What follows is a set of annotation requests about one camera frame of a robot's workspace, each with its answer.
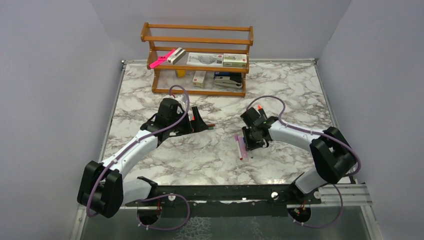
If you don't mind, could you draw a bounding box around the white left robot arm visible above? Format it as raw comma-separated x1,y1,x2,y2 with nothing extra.
77,96,210,218

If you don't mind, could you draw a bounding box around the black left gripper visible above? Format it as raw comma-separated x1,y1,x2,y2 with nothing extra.
168,106,208,136

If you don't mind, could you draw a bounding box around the green white staples box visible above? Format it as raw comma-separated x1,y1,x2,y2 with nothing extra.
222,53,248,68

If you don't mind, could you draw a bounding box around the pink cap white marker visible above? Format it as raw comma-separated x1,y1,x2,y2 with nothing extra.
234,134,243,161

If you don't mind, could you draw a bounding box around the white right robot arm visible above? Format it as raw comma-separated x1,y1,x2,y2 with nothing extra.
240,107,359,204

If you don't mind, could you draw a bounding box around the yellow small block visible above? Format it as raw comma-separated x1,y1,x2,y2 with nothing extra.
175,69,186,78

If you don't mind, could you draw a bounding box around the black grey stapler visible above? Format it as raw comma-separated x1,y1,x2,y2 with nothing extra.
213,71,243,89

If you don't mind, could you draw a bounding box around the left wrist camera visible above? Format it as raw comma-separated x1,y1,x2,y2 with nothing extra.
173,94,187,105

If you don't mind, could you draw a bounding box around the small white red box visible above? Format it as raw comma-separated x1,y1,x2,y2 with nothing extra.
192,70,206,88

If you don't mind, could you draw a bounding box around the wooden two-tier shelf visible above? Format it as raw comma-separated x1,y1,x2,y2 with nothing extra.
140,22,254,98

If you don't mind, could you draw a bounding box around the pink highlighter pen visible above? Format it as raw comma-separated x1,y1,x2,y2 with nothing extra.
237,136,249,161

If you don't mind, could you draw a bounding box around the black front mounting rail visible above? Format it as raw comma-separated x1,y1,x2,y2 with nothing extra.
126,184,322,218

